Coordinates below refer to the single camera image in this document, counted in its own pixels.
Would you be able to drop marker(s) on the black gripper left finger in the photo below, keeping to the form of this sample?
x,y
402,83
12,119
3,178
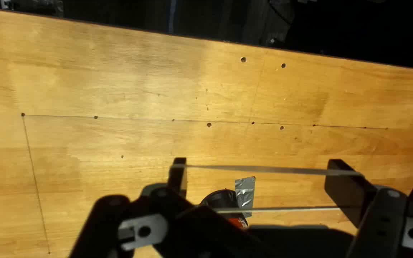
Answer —
x,y
178,174

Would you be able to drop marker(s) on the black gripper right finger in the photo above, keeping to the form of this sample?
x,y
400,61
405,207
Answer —
x,y
347,188

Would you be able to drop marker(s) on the beige rubber band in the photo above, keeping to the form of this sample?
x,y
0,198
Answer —
x,y
264,168

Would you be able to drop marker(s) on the silver duct tape piece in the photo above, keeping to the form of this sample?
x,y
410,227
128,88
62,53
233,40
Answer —
x,y
244,187

